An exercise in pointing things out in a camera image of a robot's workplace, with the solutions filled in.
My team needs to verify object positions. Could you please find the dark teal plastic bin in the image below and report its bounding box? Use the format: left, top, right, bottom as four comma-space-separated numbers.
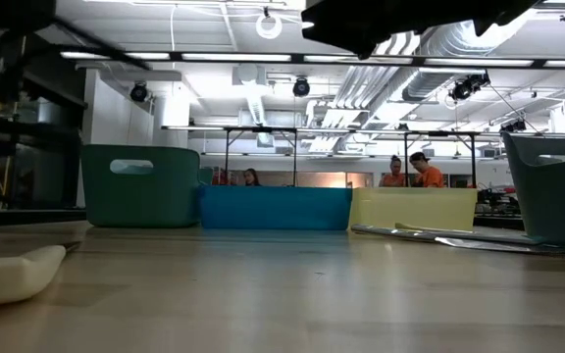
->
501, 130, 565, 251

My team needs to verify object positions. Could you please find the silver ventilation duct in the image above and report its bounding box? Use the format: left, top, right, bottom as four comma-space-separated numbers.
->
402, 19, 509, 102

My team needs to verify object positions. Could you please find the white ring light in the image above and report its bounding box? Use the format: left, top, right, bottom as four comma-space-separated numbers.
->
255, 10, 283, 40

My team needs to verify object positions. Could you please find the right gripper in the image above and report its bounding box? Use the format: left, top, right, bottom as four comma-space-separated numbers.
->
301, 0, 541, 60

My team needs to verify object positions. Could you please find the yellow plastic tray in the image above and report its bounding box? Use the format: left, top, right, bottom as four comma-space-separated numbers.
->
348, 186, 479, 232

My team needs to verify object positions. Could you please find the blue plastic tray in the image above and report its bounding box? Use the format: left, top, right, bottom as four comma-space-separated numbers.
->
197, 184, 354, 232

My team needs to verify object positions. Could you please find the cream-handled silverware piece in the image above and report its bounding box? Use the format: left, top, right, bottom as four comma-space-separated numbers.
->
0, 241, 82, 306

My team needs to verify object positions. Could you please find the black background station frame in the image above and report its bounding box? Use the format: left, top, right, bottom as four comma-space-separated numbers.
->
402, 129, 481, 188
222, 126, 299, 187

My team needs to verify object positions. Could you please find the black aluminium table frame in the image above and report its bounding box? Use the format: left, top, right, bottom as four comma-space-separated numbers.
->
0, 208, 527, 230

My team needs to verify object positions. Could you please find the overhead light bar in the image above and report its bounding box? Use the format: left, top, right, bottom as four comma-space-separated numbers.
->
59, 49, 565, 70

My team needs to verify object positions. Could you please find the light-blue-handled knife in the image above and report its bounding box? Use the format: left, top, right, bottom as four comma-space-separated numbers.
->
350, 224, 543, 246

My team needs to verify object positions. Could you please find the green plastic bin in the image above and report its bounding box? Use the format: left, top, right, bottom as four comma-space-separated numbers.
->
79, 144, 214, 228

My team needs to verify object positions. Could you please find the yellow power cable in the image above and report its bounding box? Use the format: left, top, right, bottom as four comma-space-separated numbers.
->
0, 154, 14, 197

